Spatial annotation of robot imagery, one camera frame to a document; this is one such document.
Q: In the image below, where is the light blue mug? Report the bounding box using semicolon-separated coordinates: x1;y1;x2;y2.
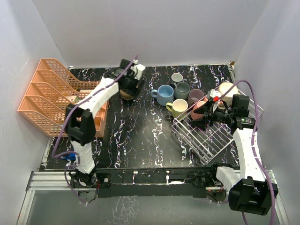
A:
150;85;174;106

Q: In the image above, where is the white wire dish rack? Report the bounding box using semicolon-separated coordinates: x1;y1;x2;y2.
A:
172;94;255;166

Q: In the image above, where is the cream floral mug green inside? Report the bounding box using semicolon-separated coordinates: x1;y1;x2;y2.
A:
217;82;239;106

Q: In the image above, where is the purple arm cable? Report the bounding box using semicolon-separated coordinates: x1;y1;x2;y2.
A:
51;53;139;207
217;80;277;225

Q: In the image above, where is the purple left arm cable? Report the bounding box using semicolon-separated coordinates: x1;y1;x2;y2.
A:
51;53;139;207

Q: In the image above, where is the grey green mug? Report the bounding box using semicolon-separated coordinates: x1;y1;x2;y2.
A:
174;82;190;100

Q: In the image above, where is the aluminium frame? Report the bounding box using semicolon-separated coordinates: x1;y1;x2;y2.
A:
16;170;290;225

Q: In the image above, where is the green white box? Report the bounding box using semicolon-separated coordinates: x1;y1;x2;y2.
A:
66;95;79;104

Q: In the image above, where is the mauve purple mug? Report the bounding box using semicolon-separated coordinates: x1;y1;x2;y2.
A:
187;89;204;107

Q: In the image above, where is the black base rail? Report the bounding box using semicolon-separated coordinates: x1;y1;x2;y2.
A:
68;167;227;201

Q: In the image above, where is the pink mug cream inside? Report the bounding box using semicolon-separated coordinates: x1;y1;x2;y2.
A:
191;101;205;120

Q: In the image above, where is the small white grey mug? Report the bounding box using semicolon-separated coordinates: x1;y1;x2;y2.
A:
171;73;187;84

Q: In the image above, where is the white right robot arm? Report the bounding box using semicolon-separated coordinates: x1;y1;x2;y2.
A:
190;94;278;216

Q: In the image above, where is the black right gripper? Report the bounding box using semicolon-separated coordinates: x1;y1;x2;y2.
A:
189;100;234;130

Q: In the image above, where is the brown ceramic mug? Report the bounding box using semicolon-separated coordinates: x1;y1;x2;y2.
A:
120;90;135;101

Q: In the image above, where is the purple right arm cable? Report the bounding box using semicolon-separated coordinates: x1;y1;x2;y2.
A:
217;80;277;225

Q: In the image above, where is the yellow green mug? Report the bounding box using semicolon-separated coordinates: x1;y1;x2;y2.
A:
166;99;188;118

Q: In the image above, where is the orange plastic file organizer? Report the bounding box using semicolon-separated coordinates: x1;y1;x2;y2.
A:
18;59;99;137

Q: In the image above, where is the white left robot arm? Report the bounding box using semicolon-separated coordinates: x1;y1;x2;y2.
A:
64;59;145;187

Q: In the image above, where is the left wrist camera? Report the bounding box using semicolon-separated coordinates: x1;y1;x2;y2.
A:
130;60;145;81

